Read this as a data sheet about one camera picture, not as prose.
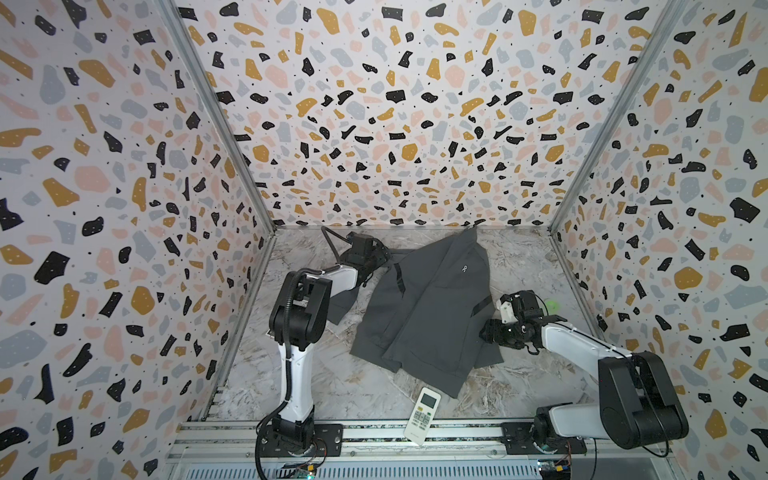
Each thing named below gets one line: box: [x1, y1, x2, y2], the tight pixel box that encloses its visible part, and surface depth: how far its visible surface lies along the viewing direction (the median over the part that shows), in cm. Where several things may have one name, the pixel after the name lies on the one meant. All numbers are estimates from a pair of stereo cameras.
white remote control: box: [403, 387, 442, 446], surface depth 78 cm
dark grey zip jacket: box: [328, 229, 504, 397], surface depth 96 cm
